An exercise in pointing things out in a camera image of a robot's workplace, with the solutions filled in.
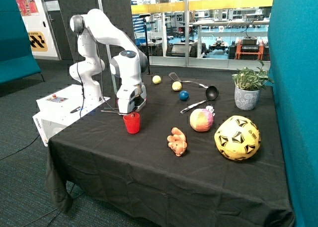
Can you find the yellow black soccer ball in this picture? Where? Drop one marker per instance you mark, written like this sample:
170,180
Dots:
238,138

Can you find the orange plush toy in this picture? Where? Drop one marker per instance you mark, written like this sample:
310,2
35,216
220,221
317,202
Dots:
177,141

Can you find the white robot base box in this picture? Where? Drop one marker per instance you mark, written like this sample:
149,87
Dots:
55,108

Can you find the yellow ball middle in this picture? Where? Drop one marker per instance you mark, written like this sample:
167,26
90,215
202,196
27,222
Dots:
176,86

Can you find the grey patterned plant pot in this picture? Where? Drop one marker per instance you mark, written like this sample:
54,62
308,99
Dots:
246,99

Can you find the red plastic cup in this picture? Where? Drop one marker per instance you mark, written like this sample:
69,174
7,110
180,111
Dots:
132,124

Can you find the black camera stand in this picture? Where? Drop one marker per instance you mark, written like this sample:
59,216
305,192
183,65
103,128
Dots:
143,16

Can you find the teal partition panel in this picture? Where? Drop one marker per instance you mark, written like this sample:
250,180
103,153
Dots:
293,46

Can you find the green potted plant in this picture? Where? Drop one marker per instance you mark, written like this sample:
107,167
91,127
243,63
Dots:
250,80

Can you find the black tablecloth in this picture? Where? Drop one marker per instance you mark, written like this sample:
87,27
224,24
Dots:
141,175

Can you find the yellow black sign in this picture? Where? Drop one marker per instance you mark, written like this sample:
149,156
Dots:
37,41

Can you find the silver spoon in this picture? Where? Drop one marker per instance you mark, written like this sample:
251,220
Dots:
119,113

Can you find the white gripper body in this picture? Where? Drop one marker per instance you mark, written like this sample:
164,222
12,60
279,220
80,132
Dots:
131,98

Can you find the pastel plush ball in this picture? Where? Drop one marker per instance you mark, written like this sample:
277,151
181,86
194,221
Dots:
201,120

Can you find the red wall poster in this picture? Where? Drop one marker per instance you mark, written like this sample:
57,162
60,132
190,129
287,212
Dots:
27,7

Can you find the yellow ball far left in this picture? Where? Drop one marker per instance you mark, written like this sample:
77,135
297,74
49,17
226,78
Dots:
156,79

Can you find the black marker pen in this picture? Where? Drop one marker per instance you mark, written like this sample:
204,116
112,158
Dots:
76,110

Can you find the teal sofa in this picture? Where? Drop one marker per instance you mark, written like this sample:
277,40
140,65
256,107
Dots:
16,59

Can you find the blue ball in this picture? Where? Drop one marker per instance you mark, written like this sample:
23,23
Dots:
184,95

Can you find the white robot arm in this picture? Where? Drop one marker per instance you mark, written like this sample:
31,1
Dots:
99,41

